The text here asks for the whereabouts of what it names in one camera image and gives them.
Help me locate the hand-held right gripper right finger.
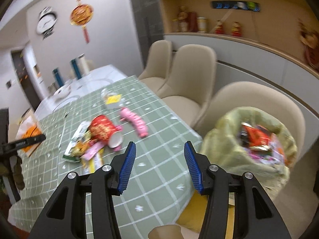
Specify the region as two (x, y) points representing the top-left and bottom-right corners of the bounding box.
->
(183, 141), (292, 239)

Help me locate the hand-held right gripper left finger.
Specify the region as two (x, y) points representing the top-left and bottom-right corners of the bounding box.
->
(29, 141), (137, 239)

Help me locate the yellow bin liner bag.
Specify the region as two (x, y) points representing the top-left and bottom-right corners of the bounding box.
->
(199, 107), (298, 202)

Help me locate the red paper cup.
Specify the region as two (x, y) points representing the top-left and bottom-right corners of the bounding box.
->
(90, 115), (124, 151)

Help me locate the pile of snack wrappers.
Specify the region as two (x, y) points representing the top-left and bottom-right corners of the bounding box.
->
(62, 121), (105, 175)

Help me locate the purple snack wrapper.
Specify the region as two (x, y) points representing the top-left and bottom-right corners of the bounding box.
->
(243, 147), (277, 166)

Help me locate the red snack wrapper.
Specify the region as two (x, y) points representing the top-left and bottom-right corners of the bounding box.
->
(240, 123), (272, 150)

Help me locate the orange tissue pack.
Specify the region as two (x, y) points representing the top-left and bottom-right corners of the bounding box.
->
(15, 115), (46, 157)

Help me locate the green checked tablecloth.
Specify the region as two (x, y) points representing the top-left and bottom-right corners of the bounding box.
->
(7, 76), (203, 236)

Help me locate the pink snack packet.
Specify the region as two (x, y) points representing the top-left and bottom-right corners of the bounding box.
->
(120, 107), (149, 138)

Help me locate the yellow seat cushion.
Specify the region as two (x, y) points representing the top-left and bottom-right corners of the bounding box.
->
(177, 192), (235, 229)

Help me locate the dark brown door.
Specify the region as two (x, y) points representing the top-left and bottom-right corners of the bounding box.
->
(11, 48), (41, 102)

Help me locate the white bowl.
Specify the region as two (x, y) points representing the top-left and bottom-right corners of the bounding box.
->
(53, 85), (71, 97)

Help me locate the tan cardboard piece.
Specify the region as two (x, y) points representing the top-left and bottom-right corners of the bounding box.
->
(148, 224), (183, 239)

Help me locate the clear packet with yellow label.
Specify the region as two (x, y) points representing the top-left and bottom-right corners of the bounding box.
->
(101, 88), (130, 110)

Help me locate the short teal thermos bottle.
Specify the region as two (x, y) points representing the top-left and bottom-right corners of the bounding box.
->
(52, 68), (66, 88)

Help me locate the white round turntable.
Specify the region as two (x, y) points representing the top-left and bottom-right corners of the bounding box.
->
(53, 78), (110, 110)

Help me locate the tall teal thermos bottle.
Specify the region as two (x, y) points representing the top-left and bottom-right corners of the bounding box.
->
(70, 58), (83, 79)

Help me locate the white thermos bottle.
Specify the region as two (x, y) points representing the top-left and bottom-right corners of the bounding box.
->
(78, 54), (90, 75)

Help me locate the white low cabinet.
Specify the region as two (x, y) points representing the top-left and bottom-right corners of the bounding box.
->
(163, 33), (319, 122)

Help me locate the white tumbler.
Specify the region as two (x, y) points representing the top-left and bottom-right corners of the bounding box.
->
(197, 17), (207, 33)

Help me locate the dark red bag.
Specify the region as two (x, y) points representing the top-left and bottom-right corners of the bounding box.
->
(188, 12), (198, 32)

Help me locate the flower vase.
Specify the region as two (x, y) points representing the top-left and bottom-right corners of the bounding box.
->
(177, 6), (188, 33)

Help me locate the black power strip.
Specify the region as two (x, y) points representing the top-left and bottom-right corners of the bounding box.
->
(211, 0), (261, 13)

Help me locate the brown handbag with flowers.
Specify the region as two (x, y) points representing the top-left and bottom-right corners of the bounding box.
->
(299, 21), (319, 66)

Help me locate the panda wall clock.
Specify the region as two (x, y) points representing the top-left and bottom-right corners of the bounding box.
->
(36, 6), (58, 40)

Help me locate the red gold wall ornament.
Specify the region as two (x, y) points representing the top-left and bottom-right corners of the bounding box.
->
(70, 0), (95, 44)

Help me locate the wooden wall shelf unit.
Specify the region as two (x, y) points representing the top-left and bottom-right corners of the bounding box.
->
(157, 0), (319, 70)

